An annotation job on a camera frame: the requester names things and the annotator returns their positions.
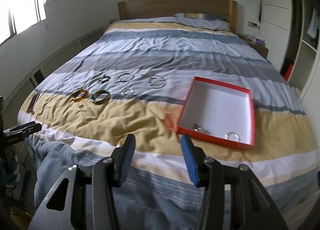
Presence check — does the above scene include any thin silver bangle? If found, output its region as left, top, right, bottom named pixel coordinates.
left=118, top=73, right=135, bottom=82

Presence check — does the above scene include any clear crystal bracelet in box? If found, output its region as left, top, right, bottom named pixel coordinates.
left=224, top=131, right=241, bottom=142

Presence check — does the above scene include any amber bangle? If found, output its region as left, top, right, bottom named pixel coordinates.
left=72, top=88, right=88, bottom=103

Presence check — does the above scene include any wooden headboard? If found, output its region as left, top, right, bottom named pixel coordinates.
left=118, top=0, right=238, bottom=32

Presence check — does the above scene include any smartphone with red case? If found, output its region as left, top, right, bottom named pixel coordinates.
left=27, top=93, right=40, bottom=115

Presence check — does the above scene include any silver chain bracelet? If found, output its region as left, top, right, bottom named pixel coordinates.
left=147, top=75, right=167, bottom=90

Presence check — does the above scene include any red shallow box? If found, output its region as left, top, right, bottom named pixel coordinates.
left=177, top=77, right=255, bottom=151

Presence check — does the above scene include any hanging striped garment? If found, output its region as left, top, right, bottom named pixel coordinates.
left=307, top=8, right=319, bottom=39

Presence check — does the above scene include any striped bed duvet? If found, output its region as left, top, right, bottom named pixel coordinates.
left=18, top=17, right=319, bottom=229

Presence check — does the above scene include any silver bracelet in box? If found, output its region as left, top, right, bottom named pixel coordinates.
left=192, top=123, right=209, bottom=135

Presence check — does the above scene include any striped pillow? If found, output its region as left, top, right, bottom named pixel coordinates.
left=174, top=13, right=228, bottom=22

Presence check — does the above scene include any wall power outlet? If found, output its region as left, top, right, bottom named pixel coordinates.
left=247, top=21, right=258, bottom=28

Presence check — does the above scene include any wooden nightstand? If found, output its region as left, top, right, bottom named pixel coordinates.
left=245, top=39, right=268, bottom=59

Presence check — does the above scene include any white wardrobe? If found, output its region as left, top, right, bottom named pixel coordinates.
left=260, top=0, right=319, bottom=99

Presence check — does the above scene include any red object in wardrobe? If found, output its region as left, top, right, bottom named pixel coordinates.
left=282, top=63, right=293, bottom=81

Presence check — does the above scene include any dark horn bangle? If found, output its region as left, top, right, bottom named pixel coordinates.
left=91, top=90, right=111, bottom=105

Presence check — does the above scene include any purple tissue box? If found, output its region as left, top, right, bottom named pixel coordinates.
left=254, top=37, right=265, bottom=46

